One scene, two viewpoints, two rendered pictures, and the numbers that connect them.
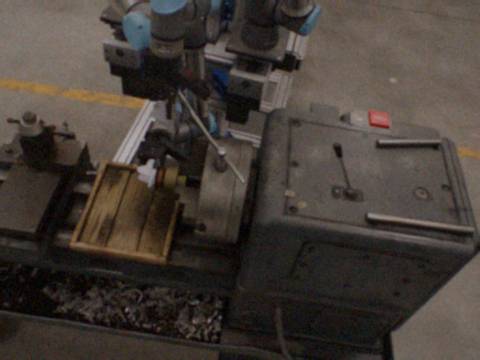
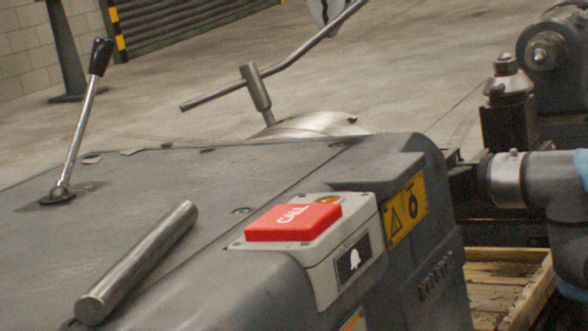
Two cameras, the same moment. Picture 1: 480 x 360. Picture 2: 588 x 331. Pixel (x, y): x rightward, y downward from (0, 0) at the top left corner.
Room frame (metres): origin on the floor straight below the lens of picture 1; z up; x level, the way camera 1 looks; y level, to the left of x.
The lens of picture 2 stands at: (1.53, -1.06, 1.51)
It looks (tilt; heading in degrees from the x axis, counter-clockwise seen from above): 14 degrees down; 122
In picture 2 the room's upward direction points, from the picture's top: 10 degrees counter-clockwise
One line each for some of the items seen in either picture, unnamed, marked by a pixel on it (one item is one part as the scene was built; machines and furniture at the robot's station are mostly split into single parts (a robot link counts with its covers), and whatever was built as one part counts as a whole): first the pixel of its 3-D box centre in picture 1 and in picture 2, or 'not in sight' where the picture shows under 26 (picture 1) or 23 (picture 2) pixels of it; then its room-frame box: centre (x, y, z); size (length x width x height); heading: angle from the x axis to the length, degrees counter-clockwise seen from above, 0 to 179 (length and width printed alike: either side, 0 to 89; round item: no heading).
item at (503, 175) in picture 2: (162, 131); (510, 178); (1.04, 0.28, 1.09); 0.08 x 0.05 x 0.08; 91
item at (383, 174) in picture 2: (323, 116); (372, 181); (1.09, -0.22, 1.24); 0.09 x 0.08 x 0.03; 92
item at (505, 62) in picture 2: (28, 116); (505, 63); (0.92, 0.66, 1.17); 0.04 x 0.04 x 0.03
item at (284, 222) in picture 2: (378, 120); (294, 226); (1.10, -0.38, 1.26); 0.06 x 0.06 x 0.02; 2
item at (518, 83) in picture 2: (31, 124); (507, 82); (0.92, 0.66, 1.13); 0.08 x 0.08 x 0.03
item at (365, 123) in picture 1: (367, 126); (309, 248); (1.10, -0.36, 1.23); 0.13 x 0.08 x 0.05; 92
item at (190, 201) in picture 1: (190, 207); not in sight; (0.77, 0.13, 1.08); 0.12 x 0.11 x 0.05; 2
